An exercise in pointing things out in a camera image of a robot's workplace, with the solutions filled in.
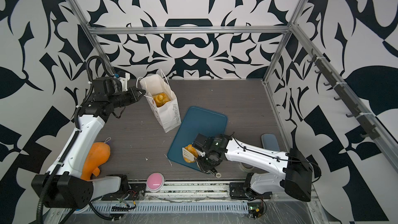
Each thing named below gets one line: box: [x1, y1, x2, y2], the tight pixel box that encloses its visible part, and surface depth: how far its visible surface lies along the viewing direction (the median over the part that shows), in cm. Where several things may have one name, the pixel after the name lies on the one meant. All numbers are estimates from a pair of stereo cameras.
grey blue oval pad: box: [261, 133, 281, 152], surface depth 90 cm
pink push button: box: [146, 172, 165, 193], surface depth 77 cm
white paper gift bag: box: [139, 74, 182, 134], surface depth 84 cm
